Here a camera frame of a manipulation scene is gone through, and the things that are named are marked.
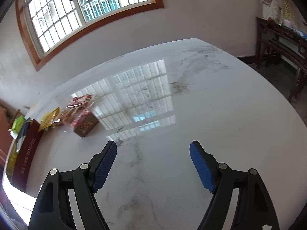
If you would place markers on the red and gold tin box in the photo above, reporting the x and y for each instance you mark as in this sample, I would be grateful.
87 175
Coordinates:
21 154

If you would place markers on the wood framed window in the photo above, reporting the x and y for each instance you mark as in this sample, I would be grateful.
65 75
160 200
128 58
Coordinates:
49 26

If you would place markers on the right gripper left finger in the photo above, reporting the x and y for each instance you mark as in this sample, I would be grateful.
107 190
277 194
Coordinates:
52 209

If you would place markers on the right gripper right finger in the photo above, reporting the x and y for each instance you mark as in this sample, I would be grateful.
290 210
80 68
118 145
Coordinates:
254 208

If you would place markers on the yellow foil snack bag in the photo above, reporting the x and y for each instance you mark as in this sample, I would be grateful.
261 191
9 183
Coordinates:
48 119

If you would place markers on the red brown snack box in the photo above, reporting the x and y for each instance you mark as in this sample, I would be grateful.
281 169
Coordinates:
84 123

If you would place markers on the red clear snack packet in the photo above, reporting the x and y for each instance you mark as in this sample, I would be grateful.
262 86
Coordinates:
84 101

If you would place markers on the orange fried twist packet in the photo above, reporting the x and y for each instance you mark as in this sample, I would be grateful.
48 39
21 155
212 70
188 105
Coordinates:
64 117

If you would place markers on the green tissue pack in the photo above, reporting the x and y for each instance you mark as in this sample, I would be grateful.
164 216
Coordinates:
16 126

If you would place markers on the dark wooden side table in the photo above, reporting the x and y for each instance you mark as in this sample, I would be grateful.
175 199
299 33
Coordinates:
276 42

